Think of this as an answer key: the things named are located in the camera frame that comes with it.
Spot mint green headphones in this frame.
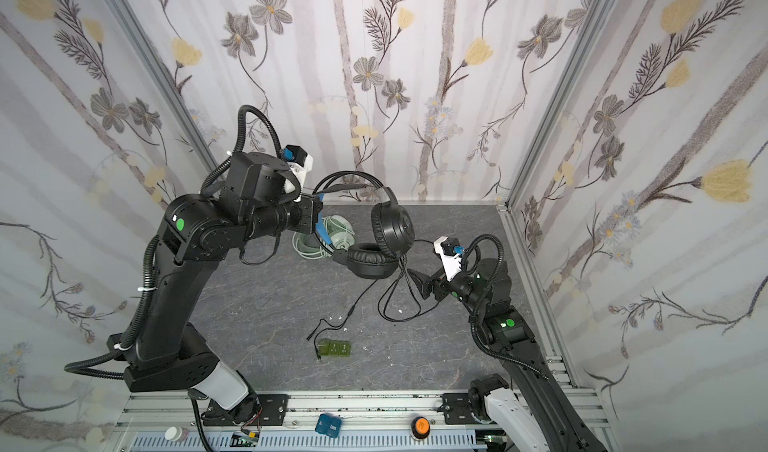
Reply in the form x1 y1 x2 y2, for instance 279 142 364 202
291 215 356 260

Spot black headphone cable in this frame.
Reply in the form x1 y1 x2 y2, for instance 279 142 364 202
305 238 457 360

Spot black and blue headphones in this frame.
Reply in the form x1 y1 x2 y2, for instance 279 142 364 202
312 170 415 280

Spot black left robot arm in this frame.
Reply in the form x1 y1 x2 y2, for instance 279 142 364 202
109 145 321 392

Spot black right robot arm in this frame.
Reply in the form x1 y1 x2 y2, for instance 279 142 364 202
419 258 606 451

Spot orange emergency stop button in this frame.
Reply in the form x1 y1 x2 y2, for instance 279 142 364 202
410 416 431 441

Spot small blue box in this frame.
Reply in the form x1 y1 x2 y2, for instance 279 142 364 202
315 413 343 439

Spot left black corrugated conduit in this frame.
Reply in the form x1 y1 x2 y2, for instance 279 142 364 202
64 105 285 381

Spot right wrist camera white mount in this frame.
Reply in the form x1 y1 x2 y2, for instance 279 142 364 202
433 236 464 281

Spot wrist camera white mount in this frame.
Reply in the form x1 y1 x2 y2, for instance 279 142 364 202
433 236 464 281
281 145 314 189

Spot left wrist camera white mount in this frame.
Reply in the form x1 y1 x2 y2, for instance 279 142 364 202
281 145 314 189

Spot white slotted cable duct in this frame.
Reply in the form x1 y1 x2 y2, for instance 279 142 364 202
128 431 487 452

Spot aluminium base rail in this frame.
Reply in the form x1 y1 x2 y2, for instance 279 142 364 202
105 391 519 451

